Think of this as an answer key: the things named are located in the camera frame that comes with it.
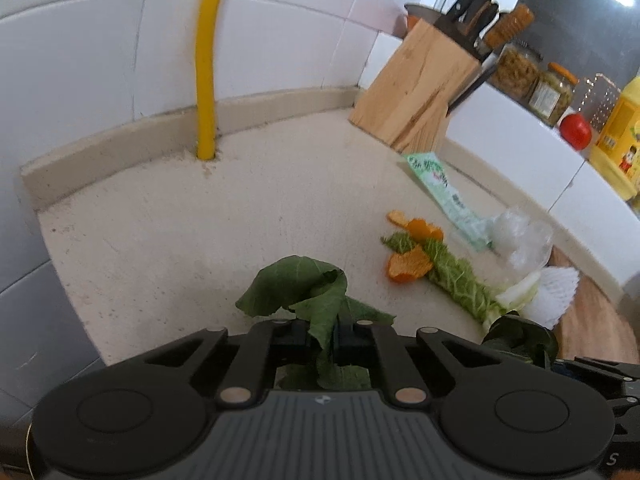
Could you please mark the white foam fruit net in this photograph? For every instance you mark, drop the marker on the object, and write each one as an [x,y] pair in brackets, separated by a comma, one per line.
[552,295]

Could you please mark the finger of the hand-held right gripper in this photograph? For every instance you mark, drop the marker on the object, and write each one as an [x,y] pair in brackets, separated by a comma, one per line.
[565,367]
[610,366]

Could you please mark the glass jar orange lid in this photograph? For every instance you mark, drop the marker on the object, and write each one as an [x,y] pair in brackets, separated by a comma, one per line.
[550,95]

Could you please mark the green snack packet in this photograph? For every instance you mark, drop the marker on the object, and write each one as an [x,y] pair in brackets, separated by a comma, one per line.
[440,185]

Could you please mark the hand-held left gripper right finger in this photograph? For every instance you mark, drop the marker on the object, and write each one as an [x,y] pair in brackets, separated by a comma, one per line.
[355,345]

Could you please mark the yellow oil bottle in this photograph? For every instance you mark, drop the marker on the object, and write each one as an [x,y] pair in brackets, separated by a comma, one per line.
[620,145]

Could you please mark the long orange peel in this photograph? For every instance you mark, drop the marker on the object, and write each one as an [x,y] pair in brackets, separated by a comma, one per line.
[425,230]

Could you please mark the clear plastic wrap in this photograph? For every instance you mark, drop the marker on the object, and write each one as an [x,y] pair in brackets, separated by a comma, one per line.
[520,237]

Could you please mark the wooden cutting board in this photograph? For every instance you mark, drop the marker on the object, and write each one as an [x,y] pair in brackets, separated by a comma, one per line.
[595,320]

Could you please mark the orange pot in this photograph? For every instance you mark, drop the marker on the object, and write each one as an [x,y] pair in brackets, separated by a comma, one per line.
[417,17]

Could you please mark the red tomato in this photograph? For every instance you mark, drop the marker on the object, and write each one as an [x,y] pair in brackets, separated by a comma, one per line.
[576,131]

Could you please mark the wooden knife block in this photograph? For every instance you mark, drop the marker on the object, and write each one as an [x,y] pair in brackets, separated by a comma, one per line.
[415,85]

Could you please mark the napa cabbage leaf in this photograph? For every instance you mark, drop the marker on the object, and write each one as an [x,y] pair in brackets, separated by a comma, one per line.
[455,275]

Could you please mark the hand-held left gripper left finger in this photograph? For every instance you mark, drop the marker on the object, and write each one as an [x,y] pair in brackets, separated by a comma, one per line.
[290,332]

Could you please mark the dark green leaf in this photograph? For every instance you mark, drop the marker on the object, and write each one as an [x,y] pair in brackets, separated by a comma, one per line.
[520,335]

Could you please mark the curled orange peel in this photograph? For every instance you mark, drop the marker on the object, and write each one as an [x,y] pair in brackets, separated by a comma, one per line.
[407,267]

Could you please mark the yellow pipe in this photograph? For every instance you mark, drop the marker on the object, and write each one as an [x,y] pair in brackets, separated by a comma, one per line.
[207,60]

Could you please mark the shiny dotted object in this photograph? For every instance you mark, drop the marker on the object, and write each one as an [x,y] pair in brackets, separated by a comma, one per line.
[597,100]

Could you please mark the glass jar dried food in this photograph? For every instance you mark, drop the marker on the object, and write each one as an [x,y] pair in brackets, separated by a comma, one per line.
[517,72]

